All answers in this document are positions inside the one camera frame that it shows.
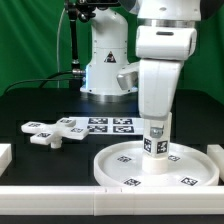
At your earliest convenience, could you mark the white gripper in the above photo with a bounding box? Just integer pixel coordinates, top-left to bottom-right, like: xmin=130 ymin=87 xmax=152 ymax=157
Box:
xmin=117 ymin=26 xmax=197 ymax=138

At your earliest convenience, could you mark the grey cable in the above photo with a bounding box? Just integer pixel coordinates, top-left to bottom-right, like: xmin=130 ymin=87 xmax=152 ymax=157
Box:
xmin=56 ymin=7 xmax=67 ymax=89

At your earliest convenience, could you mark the white cross-shaped table base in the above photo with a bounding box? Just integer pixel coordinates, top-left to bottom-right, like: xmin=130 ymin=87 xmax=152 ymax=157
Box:
xmin=21 ymin=118 xmax=89 ymax=149

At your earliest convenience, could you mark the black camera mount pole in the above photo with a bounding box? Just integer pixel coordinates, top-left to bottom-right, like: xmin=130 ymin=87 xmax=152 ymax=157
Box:
xmin=64 ymin=0 xmax=126 ymax=94

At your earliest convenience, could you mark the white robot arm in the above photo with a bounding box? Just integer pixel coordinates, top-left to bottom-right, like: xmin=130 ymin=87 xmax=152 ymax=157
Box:
xmin=81 ymin=0 xmax=224 ymax=139

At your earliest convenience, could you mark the white round table top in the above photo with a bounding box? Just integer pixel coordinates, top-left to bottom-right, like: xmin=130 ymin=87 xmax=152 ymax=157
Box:
xmin=94 ymin=141 xmax=219 ymax=187

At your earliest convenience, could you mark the white front barrier rail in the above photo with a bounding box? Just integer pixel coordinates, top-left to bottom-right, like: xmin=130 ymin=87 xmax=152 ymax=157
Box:
xmin=0 ymin=186 xmax=224 ymax=216

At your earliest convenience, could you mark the white left barrier block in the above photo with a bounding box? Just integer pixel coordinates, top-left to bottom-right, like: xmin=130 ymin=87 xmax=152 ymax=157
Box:
xmin=0 ymin=144 xmax=12 ymax=176

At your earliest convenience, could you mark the white marker sheet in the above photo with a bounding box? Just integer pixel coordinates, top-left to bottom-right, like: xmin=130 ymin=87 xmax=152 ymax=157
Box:
xmin=75 ymin=117 xmax=144 ymax=135

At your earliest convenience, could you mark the black cable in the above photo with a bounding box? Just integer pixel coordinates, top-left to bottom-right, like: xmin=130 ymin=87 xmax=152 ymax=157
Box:
xmin=3 ymin=70 xmax=75 ymax=94

